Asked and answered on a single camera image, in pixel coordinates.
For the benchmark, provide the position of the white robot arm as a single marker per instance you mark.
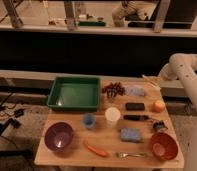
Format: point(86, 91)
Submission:
point(184, 66)

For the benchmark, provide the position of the green plastic tray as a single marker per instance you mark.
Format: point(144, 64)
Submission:
point(75, 94)

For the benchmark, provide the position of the white plastic cup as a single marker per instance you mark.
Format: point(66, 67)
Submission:
point(112, 116)

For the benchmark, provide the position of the blue plastic cup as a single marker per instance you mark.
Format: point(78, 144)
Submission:
point(89, 120)

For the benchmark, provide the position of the black rectangular block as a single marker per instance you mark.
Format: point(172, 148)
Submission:
point(135, 106)

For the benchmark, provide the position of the clear plastic bag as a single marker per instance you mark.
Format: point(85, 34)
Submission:
point(135, 91)

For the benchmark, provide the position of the black marker pen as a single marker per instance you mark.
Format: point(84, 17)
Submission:
point(136, 117)

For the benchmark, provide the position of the blue sponge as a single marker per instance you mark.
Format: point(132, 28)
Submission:
point(130, 135)

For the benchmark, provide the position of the orange fruit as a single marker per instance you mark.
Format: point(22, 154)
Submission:
point(158, 106)

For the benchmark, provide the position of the purple bowl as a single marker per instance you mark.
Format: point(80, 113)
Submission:
point(58, 136)

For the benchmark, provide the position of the green box on shelf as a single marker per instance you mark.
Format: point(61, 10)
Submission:
point(92, 23)

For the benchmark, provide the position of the silver fork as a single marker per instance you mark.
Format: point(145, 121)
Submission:
point(124, 155)

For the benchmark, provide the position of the small black clip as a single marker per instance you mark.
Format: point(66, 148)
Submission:
point(159, 126)

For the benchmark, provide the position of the orange bowl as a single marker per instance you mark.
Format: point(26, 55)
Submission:
point(163, 146)

